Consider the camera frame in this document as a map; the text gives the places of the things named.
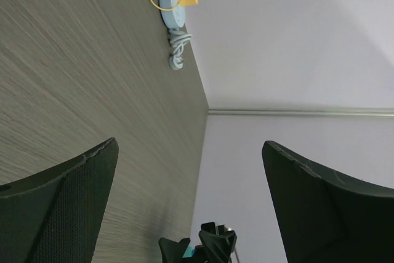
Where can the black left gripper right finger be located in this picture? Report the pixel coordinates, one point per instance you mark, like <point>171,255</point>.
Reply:
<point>324,215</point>

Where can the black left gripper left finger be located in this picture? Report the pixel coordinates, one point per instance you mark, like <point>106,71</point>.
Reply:
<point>55,215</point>

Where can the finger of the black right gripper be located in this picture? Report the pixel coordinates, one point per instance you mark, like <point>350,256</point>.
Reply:
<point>173,251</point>
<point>218,242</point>

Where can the round light blue power strip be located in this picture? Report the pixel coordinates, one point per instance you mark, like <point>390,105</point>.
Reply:
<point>173,14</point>

